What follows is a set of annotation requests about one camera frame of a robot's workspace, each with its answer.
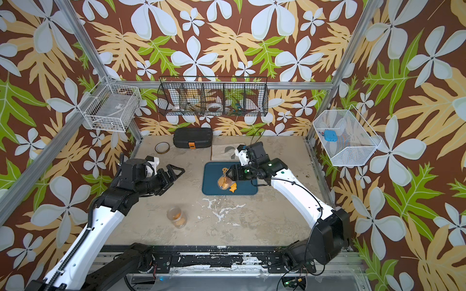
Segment clear jar brown cookies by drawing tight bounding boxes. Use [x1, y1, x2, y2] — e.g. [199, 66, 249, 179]
[217, 175, 234, 190]

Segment brown tape roll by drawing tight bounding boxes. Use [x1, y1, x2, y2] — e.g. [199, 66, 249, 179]
[154, 141, 171, 155]

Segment clear jar orange cookies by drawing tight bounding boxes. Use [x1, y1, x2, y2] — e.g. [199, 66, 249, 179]
[166, 206, 187, 229]

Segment white wire basket left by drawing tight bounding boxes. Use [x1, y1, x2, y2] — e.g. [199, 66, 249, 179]
[79, 77, 141, 132]

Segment white wire basket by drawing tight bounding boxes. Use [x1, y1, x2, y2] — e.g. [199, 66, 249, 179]
[313, 105, 382, 167]
[79, 77, 141, 132]

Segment black tool case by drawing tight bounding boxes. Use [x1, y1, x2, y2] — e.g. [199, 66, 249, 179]
[173, 127, 213, 149]

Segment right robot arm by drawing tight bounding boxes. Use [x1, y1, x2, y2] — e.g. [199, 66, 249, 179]
[218, 142, 350, 269]

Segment black wire basket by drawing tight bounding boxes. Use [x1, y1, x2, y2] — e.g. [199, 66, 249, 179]
[155, 76, 269, 117]

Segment teal plastic tray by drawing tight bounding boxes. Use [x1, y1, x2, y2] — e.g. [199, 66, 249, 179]
[202, 161, 258, 196]

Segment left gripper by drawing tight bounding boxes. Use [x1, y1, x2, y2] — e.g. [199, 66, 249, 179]
[136, 164, 184, 198]

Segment blue object in basket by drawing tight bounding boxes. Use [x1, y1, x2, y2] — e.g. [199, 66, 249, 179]
[324, 130, 338, 142]

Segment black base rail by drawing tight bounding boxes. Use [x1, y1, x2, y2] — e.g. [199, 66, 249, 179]
[148, 241, 316, 274]

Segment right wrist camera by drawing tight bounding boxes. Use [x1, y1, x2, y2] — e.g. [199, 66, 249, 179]
[235, 144, 250, 166]

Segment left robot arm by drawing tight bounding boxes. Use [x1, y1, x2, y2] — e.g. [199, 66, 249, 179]
[26, 156, 185, 291]

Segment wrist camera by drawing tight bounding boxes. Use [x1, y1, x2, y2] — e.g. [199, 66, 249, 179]
[235, 144, 250, 166]
[145, 156, 160, 177]

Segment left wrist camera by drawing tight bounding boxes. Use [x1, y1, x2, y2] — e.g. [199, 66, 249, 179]
[145, 156, 160, 177]

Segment white wire basket right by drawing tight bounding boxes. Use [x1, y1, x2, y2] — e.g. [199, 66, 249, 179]
[313, 105, 382, 167]

